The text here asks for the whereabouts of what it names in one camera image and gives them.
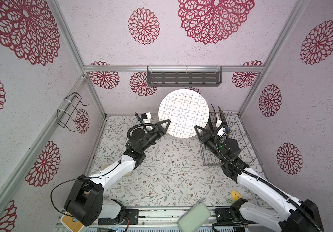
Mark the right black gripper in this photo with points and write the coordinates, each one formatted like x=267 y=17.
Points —
x=208 y=138

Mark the round plaid white plate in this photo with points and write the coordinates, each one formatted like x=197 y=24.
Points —
x=185 y=109

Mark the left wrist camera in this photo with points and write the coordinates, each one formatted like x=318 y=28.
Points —
x=146 y=117

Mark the dark round plate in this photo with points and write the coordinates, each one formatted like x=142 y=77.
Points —
x=222 y=116

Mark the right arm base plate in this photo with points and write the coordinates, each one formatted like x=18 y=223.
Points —
x=228 y=215

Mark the wooden top tissue box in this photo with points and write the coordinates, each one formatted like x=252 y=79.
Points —
x=72 y=224

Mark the green rounded pad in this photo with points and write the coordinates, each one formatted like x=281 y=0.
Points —
x=194 y=218

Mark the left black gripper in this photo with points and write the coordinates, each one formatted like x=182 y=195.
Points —
x=158 y=129

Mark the dark square plate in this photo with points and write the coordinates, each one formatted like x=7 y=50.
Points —
x=210 y=126

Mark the yellow rubber duck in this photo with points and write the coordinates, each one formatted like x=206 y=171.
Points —
x=235 y=195

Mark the wire dish rack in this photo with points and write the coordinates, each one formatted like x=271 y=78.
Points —
x=237 y=132

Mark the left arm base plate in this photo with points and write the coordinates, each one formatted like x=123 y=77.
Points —
x=130 y=216

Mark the square white plate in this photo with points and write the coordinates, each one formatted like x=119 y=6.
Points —
x=215 y=117

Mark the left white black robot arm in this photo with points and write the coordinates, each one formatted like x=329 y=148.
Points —
x=85 y=201

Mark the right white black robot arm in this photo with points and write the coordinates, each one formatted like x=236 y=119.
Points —
x=288 y=213

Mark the black wire wall basket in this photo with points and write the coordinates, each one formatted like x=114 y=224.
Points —
x=74 y=117

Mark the grey wall shelf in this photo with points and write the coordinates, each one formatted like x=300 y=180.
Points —
x=183 y=79

